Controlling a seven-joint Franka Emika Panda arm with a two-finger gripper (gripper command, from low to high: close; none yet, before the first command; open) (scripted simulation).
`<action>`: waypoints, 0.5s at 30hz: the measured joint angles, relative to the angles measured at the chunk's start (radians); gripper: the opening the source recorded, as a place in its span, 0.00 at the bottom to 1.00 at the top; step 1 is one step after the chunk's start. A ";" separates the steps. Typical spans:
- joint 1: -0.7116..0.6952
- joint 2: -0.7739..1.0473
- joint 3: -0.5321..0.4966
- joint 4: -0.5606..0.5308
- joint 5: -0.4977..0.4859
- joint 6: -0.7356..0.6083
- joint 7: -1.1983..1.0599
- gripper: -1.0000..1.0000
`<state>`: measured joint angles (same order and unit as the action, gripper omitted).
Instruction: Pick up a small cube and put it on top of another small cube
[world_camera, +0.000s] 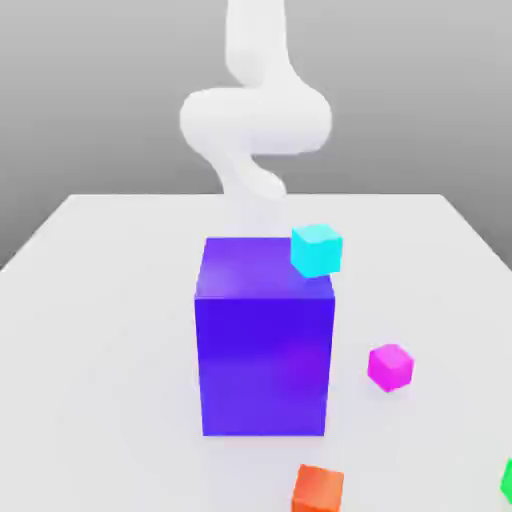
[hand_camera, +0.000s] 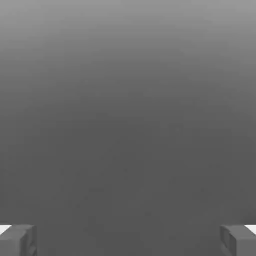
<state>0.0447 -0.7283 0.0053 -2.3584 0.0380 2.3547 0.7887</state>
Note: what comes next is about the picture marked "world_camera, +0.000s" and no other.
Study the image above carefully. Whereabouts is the small cyan cube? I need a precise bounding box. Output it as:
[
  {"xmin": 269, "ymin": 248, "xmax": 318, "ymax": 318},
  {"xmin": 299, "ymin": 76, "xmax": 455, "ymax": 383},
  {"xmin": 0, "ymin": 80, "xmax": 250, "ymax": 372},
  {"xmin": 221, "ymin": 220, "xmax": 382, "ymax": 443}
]
[{"xmin": 290, "ymin": 222, "xmax": 344, "ymax": 280}]

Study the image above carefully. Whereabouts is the small magenta cube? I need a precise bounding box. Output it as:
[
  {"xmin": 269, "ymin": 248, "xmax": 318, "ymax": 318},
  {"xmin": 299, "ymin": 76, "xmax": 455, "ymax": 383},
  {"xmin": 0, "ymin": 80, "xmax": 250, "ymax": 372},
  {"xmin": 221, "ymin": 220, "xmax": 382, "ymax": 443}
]
[{"xmin": 366, "ymin": 342, "xmax": 416, "ymax": 394}]

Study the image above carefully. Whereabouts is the small orange cube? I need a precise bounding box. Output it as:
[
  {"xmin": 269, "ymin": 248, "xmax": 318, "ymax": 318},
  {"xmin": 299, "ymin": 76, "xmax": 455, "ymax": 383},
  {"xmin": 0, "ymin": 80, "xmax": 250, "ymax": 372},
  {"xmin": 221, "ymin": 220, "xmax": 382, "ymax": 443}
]
[{"xmin": 290, "ymin": 463, "xmax": 346, "ymax": 512}]

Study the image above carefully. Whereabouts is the small green cube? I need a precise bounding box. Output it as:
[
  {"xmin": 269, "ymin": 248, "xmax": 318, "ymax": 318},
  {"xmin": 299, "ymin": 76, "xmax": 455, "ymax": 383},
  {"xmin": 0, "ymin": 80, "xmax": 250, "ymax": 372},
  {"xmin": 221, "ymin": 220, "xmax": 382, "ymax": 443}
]
[{"xmin": 499, "ymin": 458, "xmax": 512, "ymax": 505}]

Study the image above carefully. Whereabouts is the large purple box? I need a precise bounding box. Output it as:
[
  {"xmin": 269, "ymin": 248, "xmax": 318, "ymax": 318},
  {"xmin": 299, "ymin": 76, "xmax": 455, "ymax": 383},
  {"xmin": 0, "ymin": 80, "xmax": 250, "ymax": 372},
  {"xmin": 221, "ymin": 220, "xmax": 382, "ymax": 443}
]
[{"xmin": 193, "ymin": 236, "xmax": 336, "ymax": 438}]

